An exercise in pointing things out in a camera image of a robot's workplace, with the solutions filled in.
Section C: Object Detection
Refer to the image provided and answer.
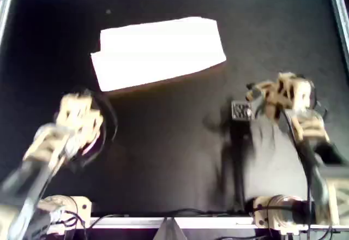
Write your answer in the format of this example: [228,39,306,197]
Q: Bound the right gripper cream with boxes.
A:
[245,72,299,111]

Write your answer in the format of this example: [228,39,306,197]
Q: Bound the cream terry cloth towel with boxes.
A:
[91,16,227,93]

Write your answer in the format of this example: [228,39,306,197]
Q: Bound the left gripper cream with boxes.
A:
[56,89,104,148]

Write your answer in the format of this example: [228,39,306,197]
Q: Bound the grey camera stand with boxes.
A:
[154,217,189,240]

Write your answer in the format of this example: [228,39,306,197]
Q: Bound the black cable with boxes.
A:
[298,73,329,121]
[79,88,119,167]
[89,208,254,224]
[280,109,314,216]

